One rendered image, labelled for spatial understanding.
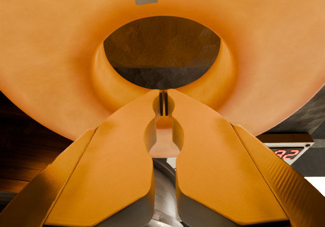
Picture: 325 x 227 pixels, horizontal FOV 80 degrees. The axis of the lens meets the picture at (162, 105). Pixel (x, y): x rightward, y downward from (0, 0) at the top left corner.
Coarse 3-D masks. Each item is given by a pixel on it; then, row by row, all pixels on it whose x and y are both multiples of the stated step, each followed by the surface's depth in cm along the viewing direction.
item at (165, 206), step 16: (0, 128) 17; (16, 128) 17; (32, 128) 18; (48, 128) 18; (0, 144) 16; (16, 144) 16; (32, 144) 17; (48, 144) 18; (64, 144) 18; (0, 160) 15; (16, 160) 16; (32, 160) 16; (48, 160) 17; (0, 176) 15; (16, 176) 15; (32, 176) 16; (160, 176) 25; (0, 192) 13; (16, 192) 14; (160, 192) 24; (160, 208) 23; (176, 208) 29; (160, 224) 21; (176, 224) 23
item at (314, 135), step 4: (312, 132) 503; (316, 132) 503; (320, 132) 503; (324, 132) 503; (312, 136) 496; (316, 136) 496; (320, 136) 495; (324, 136) 495; (316, 140) 494; (320, 140) 495; (324, 140) 495; (312, 144) 510; (316, 144) 510; (320, 144) 510; (324, 144) 511
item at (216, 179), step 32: (192, 128) 8; (224, 128) 8; (192, 160) 7; (224, 160) 7; (192, 192) 6; (224, 192) 6; (256, 192) 6; (192, 224) 6; (224, 224) 5; (256, 224) 5
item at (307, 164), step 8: (320, 128) 827; (304, 152) 753; (312, 152) 753; (320, 152) 753; (296, 160) 731; (304, 160) 730; (312, 160) 730; (320, 160) 730; (296, 168) 710; (304, 168) 710; (312, 168) 710; (320, 168) 710; (304, 176) 690; (312, 176) 690; (320, 176) 690; (184, 224) 594
